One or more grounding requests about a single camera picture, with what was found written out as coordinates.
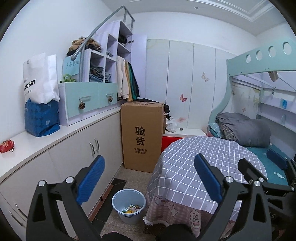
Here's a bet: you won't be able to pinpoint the light blue trash bin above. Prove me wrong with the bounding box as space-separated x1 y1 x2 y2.
112 189 147 225

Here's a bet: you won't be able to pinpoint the large brown cardboard box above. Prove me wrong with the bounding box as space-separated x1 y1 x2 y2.
121 101 164 173

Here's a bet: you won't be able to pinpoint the teal bunk bed frame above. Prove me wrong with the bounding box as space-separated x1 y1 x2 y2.
207 37 296 186

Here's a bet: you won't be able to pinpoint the teal drawer unit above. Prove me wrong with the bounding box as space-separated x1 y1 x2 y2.
59 82 119 126

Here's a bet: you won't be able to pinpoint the white plastic bag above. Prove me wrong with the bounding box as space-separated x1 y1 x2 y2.
166 117 178 133

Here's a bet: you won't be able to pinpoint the blue plaid pillow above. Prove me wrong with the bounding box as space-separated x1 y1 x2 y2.
208 122 225 139

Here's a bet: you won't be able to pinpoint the white shopping bag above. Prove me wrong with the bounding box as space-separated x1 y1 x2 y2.
23 53 60 104

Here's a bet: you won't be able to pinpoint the grey checkered tablecloth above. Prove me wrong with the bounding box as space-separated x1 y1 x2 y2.
147 136 267 213

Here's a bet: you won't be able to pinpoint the grey folded blanket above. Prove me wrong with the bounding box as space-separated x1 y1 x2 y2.
216 113 271 148

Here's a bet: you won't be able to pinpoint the beige butterfly sticker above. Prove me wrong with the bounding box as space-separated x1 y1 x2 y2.
201 72 210 82

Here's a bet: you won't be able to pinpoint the red white storage bench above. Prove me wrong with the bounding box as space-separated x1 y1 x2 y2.
161 128 206 152

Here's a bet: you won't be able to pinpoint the white cubby shelf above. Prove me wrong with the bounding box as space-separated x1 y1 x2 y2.
78 20 147 87

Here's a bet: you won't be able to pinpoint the pink butterfly sticker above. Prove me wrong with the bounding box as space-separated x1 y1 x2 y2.
180 93 188 102

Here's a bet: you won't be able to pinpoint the white cabinet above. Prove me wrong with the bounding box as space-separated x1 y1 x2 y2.
1 108 122 240

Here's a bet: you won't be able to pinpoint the red snack packet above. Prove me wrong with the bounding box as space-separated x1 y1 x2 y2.
0 140 15 154

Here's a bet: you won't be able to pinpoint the hanging clothes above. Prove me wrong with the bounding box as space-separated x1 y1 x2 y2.
116 56 140 102

